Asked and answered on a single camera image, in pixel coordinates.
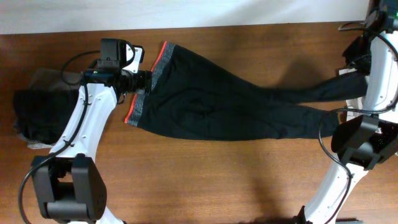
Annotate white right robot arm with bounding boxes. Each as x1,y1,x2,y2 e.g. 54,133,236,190
290,0,397,223

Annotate crumpled beige garment pile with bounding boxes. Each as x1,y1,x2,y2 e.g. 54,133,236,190
338,68,365,121

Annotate folded grey garment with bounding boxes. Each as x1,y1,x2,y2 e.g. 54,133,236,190
12,68,80,149

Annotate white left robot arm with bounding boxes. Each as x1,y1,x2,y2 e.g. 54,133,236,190
31,69,152,223

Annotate black leggings with red waistband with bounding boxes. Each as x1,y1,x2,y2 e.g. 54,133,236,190
124,42,368,141

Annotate folded black garment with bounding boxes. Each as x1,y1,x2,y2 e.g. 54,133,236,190
13,90,79,144

